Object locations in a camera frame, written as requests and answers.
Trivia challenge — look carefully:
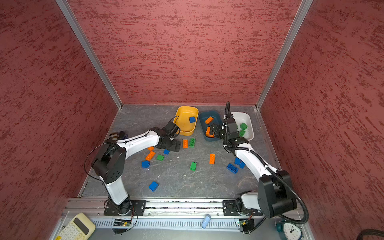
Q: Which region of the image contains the plaid checkered pouch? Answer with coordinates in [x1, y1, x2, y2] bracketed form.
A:
[109, 133, 119, 141]

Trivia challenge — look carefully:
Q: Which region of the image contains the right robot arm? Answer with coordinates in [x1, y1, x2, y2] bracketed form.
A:
[206, 118, 297, 219]

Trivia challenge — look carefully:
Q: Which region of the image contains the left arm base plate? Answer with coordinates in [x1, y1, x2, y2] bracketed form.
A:
[104, 199, 147, 216]

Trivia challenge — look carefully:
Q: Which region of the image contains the yellow plastic bin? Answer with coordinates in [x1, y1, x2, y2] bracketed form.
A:
[173, 106, 199, 136]

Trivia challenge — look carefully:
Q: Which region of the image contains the cream calculator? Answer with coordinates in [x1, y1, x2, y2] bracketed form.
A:
[55, 213, 96, 240]

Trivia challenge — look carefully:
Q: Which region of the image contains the blue lego left middle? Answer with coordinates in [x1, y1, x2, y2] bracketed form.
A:
[141, 161, 150, 169]

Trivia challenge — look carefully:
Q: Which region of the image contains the teal plastic bin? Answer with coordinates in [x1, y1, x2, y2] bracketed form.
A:
[199, 110, 223, 142]

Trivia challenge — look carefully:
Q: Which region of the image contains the white slotted cable duct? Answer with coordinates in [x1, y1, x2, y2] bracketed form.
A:
[91, 218, 240, 232]

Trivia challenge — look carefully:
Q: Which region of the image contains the aluminium front rail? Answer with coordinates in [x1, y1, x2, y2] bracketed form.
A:
[60, 197, 241, 219]

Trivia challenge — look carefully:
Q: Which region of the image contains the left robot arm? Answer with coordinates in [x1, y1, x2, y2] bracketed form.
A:
[91, 121, 181, 211]

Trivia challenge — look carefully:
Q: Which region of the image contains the white plastic bin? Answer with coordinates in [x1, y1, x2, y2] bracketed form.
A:
[231, 112, 255, 141]

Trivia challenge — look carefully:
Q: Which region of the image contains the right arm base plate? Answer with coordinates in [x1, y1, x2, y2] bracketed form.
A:
[222, 199, 263, 217]

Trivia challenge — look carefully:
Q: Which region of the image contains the blue long lego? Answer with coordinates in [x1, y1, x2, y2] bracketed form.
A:
[227, 163, 239, 174]

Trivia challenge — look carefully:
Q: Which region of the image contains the green small lego centre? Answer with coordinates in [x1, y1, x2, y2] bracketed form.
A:
[190, 162, 197, 171]

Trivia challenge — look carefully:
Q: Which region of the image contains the light blue small cylinder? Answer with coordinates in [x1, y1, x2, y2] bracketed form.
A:
[201, 215, 211, 229]

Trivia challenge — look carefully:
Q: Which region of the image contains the green small lego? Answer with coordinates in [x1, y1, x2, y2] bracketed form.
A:
[156, 155, 165, 161]
[190, 162, 197, 171]

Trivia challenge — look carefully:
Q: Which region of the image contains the green lego by right arm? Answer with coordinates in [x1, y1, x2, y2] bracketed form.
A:
[240, 123, 248, 130]

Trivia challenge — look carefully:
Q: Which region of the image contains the green small lego left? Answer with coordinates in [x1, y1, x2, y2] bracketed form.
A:
[156, 155, 165, 161]

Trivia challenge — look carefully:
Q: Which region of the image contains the blue lego near front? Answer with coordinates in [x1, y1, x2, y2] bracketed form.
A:
[149, 181, 159, 192]

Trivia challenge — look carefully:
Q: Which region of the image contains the green lego upside down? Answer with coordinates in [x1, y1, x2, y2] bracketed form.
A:
[189, 138, 196, 148]

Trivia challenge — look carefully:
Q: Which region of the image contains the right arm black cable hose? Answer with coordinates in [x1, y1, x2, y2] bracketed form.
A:
[224, 101, 310, 225]

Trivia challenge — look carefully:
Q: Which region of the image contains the teal alarm clock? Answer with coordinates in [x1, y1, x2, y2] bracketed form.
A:
[276, 222, 303, 240]

